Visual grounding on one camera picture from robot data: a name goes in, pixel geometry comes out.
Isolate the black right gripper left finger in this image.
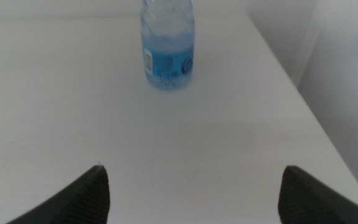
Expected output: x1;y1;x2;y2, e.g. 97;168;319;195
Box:
6;164;111;224

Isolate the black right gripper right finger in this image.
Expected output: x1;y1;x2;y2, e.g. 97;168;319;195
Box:
277;165;358;224

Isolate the clear water bottle blue cap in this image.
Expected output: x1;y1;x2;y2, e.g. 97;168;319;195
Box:
139;0;195;91

